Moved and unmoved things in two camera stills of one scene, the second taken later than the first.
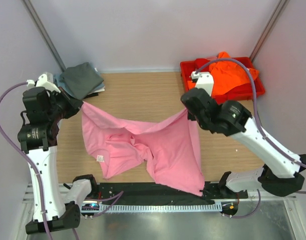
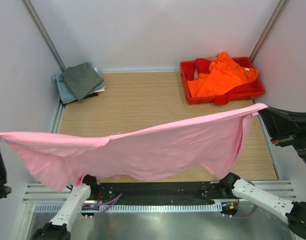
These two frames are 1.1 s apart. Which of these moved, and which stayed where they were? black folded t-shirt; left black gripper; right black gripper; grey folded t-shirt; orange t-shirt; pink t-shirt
Moved: left black gripper; right black gripper; pink t-shirt
Stayed: grey folded t-shirt; black folded t-shirt; orange t-shirt
